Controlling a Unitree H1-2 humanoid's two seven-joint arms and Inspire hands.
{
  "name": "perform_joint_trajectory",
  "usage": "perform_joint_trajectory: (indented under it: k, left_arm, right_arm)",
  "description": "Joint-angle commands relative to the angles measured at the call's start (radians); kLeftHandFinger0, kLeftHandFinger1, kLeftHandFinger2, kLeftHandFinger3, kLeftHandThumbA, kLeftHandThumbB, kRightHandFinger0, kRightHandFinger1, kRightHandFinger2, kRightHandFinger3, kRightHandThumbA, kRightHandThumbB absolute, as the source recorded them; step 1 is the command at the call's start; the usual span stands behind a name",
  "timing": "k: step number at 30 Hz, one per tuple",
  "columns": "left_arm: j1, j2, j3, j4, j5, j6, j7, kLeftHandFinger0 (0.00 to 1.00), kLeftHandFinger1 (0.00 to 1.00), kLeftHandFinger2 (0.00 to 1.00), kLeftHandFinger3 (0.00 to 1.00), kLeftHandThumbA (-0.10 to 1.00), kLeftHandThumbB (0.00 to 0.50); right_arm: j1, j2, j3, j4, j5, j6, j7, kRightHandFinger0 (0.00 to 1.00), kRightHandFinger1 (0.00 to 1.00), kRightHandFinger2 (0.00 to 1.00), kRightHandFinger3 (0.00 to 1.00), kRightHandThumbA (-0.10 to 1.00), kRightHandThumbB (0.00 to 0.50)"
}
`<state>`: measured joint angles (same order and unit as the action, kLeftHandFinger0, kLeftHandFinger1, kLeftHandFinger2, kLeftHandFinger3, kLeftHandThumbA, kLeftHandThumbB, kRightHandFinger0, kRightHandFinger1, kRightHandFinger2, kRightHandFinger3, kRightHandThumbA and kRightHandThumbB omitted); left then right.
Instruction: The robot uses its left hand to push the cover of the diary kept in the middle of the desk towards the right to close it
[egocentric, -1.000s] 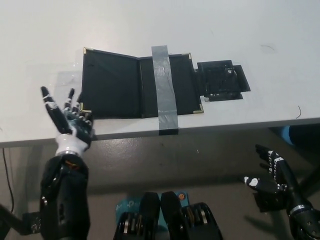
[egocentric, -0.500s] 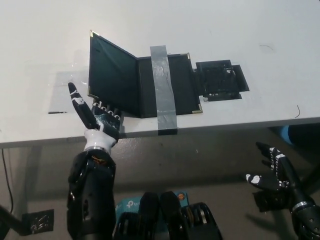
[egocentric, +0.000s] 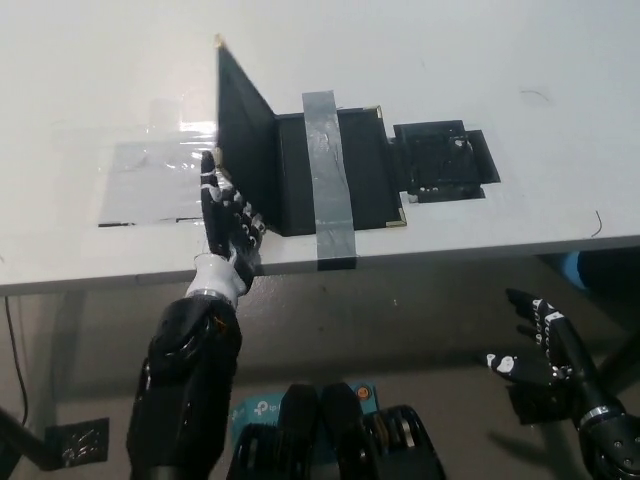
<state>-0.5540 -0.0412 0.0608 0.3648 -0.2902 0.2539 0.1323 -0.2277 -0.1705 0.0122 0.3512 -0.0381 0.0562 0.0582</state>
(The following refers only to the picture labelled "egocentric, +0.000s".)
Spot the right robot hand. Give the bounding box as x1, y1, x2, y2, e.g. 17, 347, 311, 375
485, 287, 626, 426

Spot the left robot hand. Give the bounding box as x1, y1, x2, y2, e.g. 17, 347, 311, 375
185, 149, 265, 307

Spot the black diary with gold corners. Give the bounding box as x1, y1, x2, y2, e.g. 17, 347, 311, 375
212, 33, 409, 239

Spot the clear plastic sheet over paper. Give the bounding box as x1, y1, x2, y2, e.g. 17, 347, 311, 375
54, 119, 221, 229

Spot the black slanted table leg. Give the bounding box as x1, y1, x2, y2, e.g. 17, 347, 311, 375
594, 324, 640, 401

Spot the blue and black object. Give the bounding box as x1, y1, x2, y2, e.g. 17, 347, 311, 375
558, 249, 640, 301

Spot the teal tp-link box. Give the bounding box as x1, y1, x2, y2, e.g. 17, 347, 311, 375
229, 383, 376, 454

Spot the grey table leg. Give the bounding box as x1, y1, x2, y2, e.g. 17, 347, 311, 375
34, 289, 86, 431

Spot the black tape patch on table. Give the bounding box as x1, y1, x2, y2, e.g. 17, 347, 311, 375
387, 118, 501, 204

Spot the black diagonal floor bar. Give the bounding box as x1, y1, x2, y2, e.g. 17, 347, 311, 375
0, 405, 56, 471

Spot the grey duct tape strip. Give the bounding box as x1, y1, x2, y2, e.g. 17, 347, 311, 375
301, 89, 359, 272

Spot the thin black cable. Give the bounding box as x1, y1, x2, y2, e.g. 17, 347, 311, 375
4, 297, 29, 426

